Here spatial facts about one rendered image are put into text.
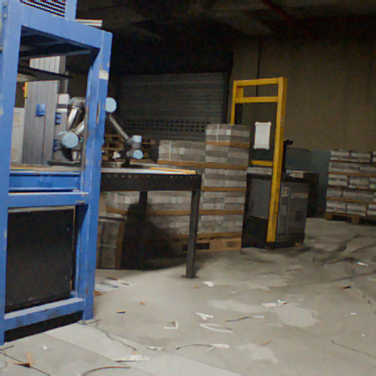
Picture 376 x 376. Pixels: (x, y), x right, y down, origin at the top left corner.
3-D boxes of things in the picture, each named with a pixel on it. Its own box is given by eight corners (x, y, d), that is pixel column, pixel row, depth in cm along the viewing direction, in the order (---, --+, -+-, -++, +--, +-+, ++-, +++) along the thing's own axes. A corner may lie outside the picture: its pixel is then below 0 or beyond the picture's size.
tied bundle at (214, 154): (180, 165, 531) (182, 143, 529) (202, 167, 549) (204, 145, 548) (205, 168, 501) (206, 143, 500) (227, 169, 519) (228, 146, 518)
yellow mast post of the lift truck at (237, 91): (221, 231, 601) (233, 80, 592) (227, 231, 607) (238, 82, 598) (227, 232, 594) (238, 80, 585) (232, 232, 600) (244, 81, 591)
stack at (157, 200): (101, 249, 480) (107, 161, 475) (196, 244, 554) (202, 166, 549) (124, 258, 450) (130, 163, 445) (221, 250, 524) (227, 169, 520)
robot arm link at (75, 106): (65, 144, 451) (85, 94, 472) (51, 143, 457) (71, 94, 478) (71, 151, 461) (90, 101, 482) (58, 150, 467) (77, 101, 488)
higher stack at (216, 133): (195, 244, 553) (205, 123, 547) (216, 242, 572) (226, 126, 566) (221, 250, 524) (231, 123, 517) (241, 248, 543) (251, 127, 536)
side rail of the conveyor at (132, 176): (195, 189, 398) (196, 174, 397) (201, 190, 395) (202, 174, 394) (68, 191, 285) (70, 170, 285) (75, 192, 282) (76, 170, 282)
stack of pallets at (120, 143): (120, 190, 1250) (123, 137, 1244) (153, 194, 1205) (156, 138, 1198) (85, 191, 1134) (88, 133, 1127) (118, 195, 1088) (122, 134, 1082)
